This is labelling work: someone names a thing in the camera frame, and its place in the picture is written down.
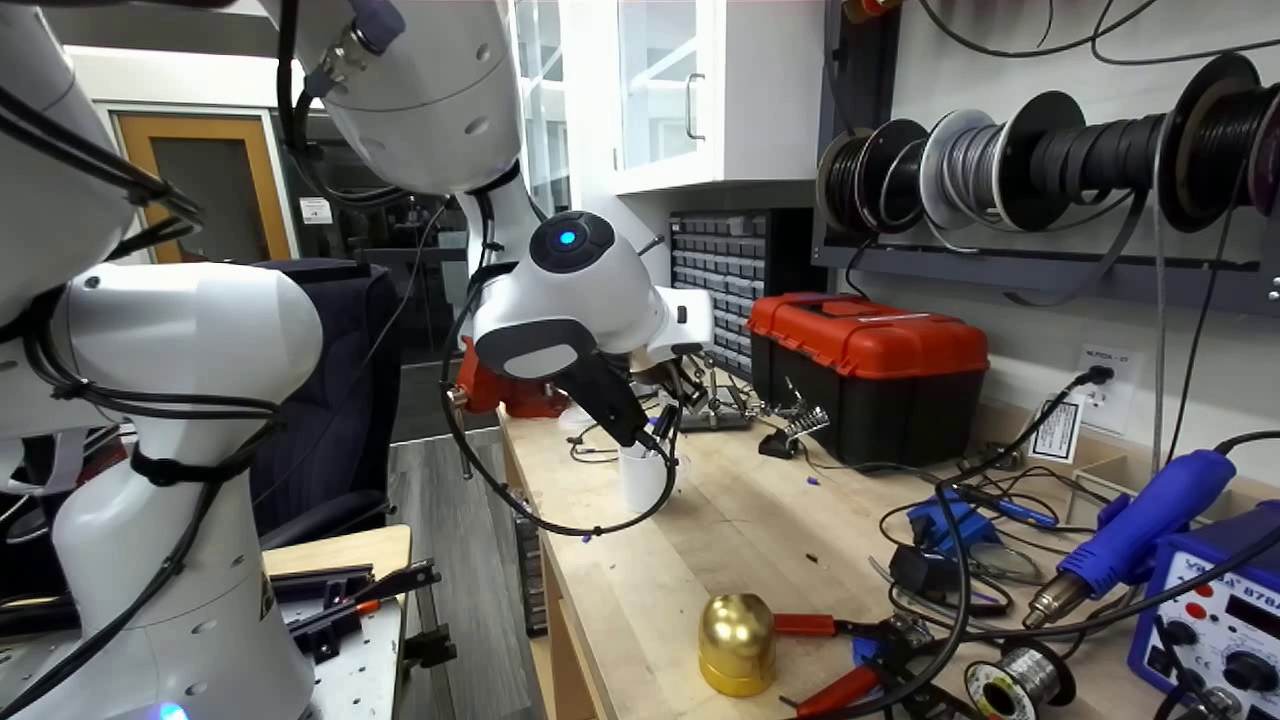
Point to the black table edge bar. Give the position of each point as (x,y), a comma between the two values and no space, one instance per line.
(530,573)

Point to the small parts drawer cabinet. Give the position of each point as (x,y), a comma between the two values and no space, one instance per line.
(732,266)

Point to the dark grey spool shelf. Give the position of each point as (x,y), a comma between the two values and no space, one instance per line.
(1040,272)

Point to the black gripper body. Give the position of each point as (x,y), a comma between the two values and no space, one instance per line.
(604,394)

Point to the blue tape roll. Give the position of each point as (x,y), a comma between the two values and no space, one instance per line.
(954,524)

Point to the helping hands grey base plate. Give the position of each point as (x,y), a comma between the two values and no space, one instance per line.
(724,416)

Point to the red black toolbox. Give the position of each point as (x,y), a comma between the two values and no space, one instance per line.
(867,387)

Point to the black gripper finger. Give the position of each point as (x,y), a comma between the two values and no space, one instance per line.
(666,430)
(681,379)

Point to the small black bracket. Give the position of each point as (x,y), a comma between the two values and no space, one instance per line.
(427,650)

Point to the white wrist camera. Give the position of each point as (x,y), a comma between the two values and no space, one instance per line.
(685,320)

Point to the black power adapter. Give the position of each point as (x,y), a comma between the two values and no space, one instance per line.
(915,567)

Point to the white wall outlet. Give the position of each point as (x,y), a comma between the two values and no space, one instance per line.
(1120,406)

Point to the blue hot air gun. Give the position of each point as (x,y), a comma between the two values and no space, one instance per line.
(1144,513)

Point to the blue soldering station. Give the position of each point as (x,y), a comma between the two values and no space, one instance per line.
(1221,625)

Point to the red bench vise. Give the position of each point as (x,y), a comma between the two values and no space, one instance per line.
(484,389)

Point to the gold metal dome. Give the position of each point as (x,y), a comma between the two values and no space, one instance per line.
(736,646)

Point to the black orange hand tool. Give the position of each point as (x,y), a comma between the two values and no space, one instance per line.
(345,603)

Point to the wooden door frame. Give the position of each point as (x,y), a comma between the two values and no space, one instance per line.
(143,163)

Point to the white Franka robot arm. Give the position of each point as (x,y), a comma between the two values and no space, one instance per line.
(174,402)

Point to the dark office chair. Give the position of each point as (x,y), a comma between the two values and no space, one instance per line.
(345,402)

